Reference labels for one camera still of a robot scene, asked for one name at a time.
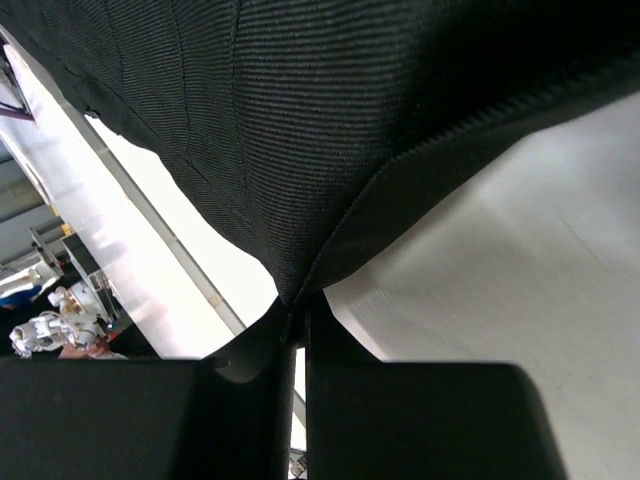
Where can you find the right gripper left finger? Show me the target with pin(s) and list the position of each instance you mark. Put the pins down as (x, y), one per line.
(227, 416)

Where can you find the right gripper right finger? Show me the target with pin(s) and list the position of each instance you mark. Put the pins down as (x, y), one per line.
(368, 419)

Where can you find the black skirt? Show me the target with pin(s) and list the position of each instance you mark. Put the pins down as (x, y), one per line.
(312, 134)

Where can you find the person's hand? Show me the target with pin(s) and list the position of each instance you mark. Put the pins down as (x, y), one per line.
(99, 350)

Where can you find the white teleoperation handle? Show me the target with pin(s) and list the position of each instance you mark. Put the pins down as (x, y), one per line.
(69, 322)

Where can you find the aluminium front rail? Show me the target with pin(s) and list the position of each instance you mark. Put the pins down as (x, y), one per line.
(154, 277)

